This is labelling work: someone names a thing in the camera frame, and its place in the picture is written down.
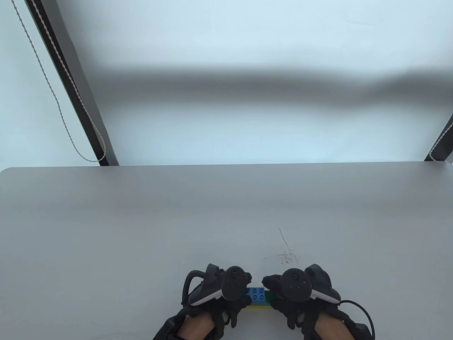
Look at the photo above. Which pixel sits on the person's right hand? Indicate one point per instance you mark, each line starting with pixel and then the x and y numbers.
pixel 293 311

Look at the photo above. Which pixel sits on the person's left hand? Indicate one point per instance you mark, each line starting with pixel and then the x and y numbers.
pixel 219 310

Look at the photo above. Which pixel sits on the green lego brick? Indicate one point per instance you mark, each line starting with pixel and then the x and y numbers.
pixel 269 298

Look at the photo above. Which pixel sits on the blue lego brick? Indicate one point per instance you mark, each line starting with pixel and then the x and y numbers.
pixel 256 294

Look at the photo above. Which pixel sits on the person's left forearm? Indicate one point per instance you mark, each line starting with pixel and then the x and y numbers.
pixel 196 329

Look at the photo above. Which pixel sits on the person's right forearm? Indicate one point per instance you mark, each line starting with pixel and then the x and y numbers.
pixel 329 329

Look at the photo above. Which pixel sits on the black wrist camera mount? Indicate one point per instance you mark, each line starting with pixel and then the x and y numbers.
pixel 166 329
pixel 361 333

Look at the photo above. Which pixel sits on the black frame post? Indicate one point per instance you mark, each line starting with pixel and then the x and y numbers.
pixel 82 85
pixel 442 150

